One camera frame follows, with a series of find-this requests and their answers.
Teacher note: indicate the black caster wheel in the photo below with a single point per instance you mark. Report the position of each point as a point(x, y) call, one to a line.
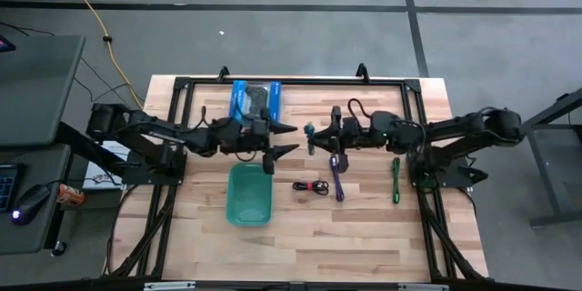
point(59, 248)

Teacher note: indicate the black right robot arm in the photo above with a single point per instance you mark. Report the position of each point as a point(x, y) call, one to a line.
point(454, 129)

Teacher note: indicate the white paper sheet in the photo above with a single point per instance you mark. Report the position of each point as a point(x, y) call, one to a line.
point(97, 177)

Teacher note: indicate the blue PlayStation controller box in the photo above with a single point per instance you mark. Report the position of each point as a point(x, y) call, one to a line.
point(238, 95)

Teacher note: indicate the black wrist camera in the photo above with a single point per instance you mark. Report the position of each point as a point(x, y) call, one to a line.
point(259, 126)
point(350, 126)

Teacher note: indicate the grey desk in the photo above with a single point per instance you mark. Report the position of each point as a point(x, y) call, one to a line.
point(32, 86)

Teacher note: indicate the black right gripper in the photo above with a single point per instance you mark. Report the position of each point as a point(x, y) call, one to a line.
point(354, 138)

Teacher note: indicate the black keyboard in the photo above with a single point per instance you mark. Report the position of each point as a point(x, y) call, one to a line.
point(7, 186)

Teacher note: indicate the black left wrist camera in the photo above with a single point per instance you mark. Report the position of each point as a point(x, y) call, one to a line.
point(259, 126)

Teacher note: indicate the green plastic basket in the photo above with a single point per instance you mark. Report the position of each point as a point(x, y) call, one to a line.
point(249, 195)

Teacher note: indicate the orange drink can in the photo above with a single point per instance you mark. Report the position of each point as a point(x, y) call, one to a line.
point(70, 194)

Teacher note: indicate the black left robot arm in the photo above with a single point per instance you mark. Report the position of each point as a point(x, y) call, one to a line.
point(150, 129)

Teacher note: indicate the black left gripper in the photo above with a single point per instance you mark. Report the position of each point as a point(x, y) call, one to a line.
point(232, 138)

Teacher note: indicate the silver aluminium bracket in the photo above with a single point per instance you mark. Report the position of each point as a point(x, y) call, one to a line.
point(423, 287)
point(170, 286)

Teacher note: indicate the black metal side stand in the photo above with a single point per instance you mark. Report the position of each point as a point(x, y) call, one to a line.
point(545, 123)

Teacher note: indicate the black computer mouse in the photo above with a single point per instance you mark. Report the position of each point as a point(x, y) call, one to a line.
point(29, 202)

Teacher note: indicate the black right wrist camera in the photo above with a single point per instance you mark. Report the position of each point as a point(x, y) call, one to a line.
point(350, 126)

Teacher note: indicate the device with red screen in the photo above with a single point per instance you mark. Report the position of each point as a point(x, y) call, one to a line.
point(5, 44)

